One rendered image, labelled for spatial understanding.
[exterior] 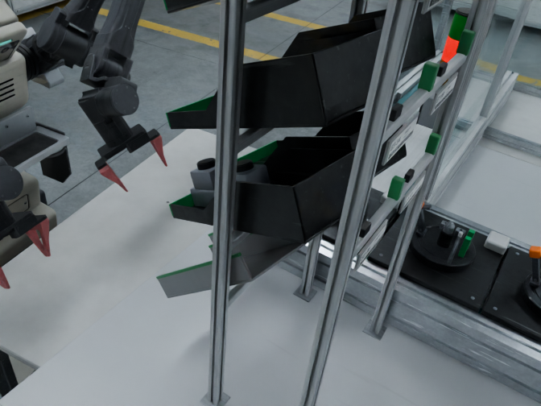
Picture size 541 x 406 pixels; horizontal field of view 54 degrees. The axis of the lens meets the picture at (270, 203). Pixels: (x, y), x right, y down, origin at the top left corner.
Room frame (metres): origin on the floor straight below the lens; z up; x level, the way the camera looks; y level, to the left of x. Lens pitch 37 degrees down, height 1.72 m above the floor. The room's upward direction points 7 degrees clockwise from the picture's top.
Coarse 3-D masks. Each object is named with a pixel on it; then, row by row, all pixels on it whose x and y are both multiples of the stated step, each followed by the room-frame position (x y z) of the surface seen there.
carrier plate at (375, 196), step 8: (376, 192) 1.08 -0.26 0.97; (376, 200) 1.05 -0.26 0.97; (368, 208) 1.01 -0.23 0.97; (376, 208) 1.01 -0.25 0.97; (368, 216) 0.98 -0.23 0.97; (392, 216) 1.00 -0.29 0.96; (336, 224) 0.94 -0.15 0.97; (328, 232) 0.90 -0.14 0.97; (336, 232) 0.91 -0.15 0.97; (328, 240) 0.89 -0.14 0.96; (368, 240) 0.89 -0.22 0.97
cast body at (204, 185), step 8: (200, 160) 0.69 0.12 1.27; (208, 160) 0.68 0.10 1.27; (200, 168) 0.67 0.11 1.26; (208, 168) 0.67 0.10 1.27; (192, 176) 0.67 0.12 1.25; (200, 176) 0.66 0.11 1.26; (208, 176) 0.65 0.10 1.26; (200, 184) 0.66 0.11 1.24; (208, 184) 0.65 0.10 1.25; (192, 192) 0.67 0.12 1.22; (200, 192) 0.66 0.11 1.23; (208, 192) 0.65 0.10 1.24; (200, 200) 0.66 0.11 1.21; (208, 200) 0.65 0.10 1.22
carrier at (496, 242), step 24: (432, 216) 1.01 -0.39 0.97; (384, 240) 0.90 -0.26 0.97; (432, 240) 0.89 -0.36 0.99; (456, 240) 0.82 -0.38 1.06; (480, 240) 0.94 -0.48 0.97; (504, 240) 0.92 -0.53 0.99; (384, 264) 0.82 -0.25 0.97; (408, 264) 0.83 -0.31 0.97; (432, 264) 0.82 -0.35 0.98; (456, 264) 0.82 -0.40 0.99; (480, 264) 0.85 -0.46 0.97; (432, 288) 0.77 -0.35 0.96; (456, 288) 0.77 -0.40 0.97; (480, 288) 0.78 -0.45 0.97
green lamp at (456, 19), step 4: (456, 16) 1.11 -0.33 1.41; (460, 16) 1.10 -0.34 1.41; (464, 16) 1.10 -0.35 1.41; (452, 20) 1.12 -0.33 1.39; (456, 20) 1.11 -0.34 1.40; (460, 20) 1.10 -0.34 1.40; (464, 20) 1.10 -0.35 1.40; (452, 24) 1.12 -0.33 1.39; (456, 24) 1.10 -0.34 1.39; (460, 24) 1.10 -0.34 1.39; (464, 24) 1.10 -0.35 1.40; (452, 28) 1.11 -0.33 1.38; (456, 28) 1.10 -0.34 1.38; (460, 28) 1.10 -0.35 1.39; (464, 28) 1.10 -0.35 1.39; (452, 32) 1.11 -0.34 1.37; (456, 32) 1.10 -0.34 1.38; (460, 32) 1.10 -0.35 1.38; (452, 36) 1.10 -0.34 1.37; (456, 36) 1.10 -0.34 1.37
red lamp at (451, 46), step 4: (448, 36) 1.12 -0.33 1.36; (448, 40) 1.11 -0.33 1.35; (452, 40) 1.10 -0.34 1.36; (456, 40) 1.10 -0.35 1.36; (448, 44) 1.11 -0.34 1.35; (452, 44) 1.10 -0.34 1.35; (456, 44) 1.10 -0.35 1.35; (444, 48) 1.12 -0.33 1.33; (448, 48) 1.11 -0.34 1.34; (452, 48) 1.10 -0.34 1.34; (456, 48) 1.10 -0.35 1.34; (444, 52) 1.11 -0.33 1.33; (448, 52) 1.10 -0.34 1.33; (452, 52) 1.10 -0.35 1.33; (444, 56) 1.11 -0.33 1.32; (448, 56) 1.10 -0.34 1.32; (452, 56) 1.10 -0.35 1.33; (444, 60) 1.11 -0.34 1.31; (448, 60) 1.10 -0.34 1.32
